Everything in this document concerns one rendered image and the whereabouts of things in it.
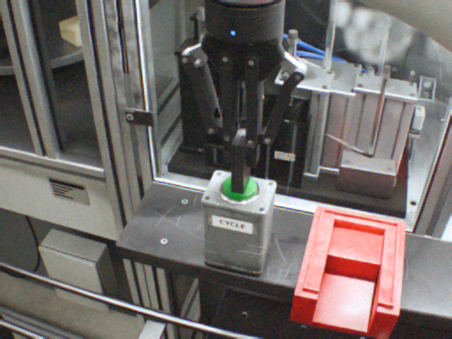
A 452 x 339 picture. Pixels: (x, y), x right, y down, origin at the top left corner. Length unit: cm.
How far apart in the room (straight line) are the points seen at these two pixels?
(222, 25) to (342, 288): 37
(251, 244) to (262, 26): 28
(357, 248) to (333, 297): 7
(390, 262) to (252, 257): 17
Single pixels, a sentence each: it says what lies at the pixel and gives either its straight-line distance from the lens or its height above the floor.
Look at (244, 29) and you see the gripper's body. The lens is 45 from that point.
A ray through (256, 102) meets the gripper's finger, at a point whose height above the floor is 116.
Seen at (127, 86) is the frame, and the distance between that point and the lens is 71.
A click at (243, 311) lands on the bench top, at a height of 68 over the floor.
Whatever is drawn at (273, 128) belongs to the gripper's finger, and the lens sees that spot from 52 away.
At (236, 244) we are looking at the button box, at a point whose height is 96.
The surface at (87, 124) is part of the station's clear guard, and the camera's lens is 82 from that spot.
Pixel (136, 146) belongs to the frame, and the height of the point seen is 97.
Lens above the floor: 144
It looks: 40 degrees down
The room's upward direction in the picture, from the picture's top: straight up
